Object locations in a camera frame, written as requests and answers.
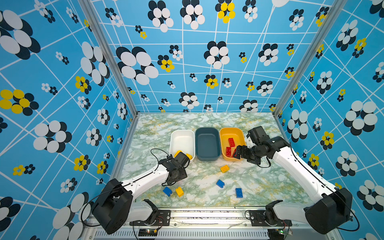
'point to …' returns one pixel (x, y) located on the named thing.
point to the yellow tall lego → (189, 156)
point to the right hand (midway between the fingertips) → (240, 157)
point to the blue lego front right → (239, 192)
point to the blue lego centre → (220, 183)
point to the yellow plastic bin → (238, 135)
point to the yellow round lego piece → (177, 153)
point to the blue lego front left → (167, 191)
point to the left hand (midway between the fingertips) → (182, 175)
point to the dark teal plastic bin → (207, 144)
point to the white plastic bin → (184, 140)
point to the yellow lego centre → (225, 168)
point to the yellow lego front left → (179, 191)
